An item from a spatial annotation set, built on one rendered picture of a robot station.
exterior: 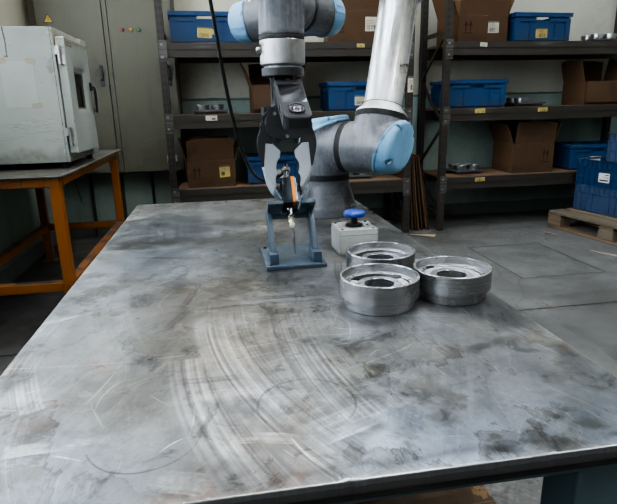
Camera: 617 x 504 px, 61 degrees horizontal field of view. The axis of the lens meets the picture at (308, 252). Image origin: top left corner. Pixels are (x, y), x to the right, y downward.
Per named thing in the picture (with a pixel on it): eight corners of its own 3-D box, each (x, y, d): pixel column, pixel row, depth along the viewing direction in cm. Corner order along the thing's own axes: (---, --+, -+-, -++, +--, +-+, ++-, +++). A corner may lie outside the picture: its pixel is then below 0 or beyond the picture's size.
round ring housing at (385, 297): (386, 326, 64) (387, 294, 63) (323, 304, 71) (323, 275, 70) (434, 302, 71) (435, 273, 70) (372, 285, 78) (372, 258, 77)
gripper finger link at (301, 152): (312, 187, 98) (302, 137, 95) (318, 192, 92) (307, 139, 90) (296, 191, 98) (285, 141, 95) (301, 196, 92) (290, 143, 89)
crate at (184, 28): (237, 49, 427) (235, 19, 421) (242, 43, 391) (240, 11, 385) (171, 49, 416) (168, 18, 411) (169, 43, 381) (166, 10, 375)
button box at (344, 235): (378, 253, 95) (378, 226, 93) (339, 255, 93) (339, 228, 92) (366, 242, 102) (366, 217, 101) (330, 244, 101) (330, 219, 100)
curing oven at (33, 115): (86, 168, 259) (67, 25, 242) (-49, 173, 250) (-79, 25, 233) (110, 156, 318) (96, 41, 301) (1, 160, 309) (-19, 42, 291)
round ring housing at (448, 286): (506, 297, 72) (509, 268, 71) (451, 314, 67) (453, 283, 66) (449, 277, 81) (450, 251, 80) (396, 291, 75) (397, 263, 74)
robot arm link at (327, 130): (318, 168, 136) (317, 114, 132) (364, 171, 129) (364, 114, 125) (290, 174, 127) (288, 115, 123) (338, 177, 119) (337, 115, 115)
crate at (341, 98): (378, 109, 457) (378, 82, 451) (392, 109, 421) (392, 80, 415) (319, 111, 449) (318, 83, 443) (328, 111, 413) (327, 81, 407)
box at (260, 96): (310, 112, 407) (309, 59, 397) (243, 113, 399) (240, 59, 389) (302, 111, 448) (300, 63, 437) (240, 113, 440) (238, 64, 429)
